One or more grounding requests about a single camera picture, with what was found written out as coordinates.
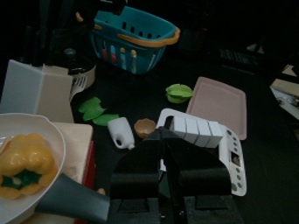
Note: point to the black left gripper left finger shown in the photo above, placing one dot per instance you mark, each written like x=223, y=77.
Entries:
x=133, y=172

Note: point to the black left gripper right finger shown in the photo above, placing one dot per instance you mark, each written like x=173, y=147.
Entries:
x=201, y=175

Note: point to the white dish rack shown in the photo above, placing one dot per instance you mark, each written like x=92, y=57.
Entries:
x=233, y=145

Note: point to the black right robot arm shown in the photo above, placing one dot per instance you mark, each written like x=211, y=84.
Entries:
x=73, y=26

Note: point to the red flat toy piece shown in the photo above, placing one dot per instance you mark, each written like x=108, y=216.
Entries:
x=89, y=166

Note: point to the white toy milk jug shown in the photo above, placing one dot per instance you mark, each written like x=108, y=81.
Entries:
x=121, y=132

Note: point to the brown toy eggshell half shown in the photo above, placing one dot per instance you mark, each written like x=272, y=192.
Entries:
x=144, y=127

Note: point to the beige cutting board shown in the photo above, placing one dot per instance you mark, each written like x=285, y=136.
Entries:
x=77, y=145

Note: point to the green toy lettuce leaf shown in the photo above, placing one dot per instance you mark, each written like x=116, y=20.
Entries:
x=104, y=119
x=90, y=108

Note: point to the pink plastic tray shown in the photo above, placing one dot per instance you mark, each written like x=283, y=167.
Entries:
x=217, y=105

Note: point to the yellow toy bell pepper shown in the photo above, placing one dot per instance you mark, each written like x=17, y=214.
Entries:
x=26, y=160

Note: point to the green toy lettuce chunk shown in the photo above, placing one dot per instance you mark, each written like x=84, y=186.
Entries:
x=178, y=92

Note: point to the white gear beside table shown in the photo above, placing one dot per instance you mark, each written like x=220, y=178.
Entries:
x=285, y=102

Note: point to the white toy fork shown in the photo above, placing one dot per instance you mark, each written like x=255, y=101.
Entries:
x=78, y=84

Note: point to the white knife block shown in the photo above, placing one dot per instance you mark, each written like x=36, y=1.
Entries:
x=34, y=90

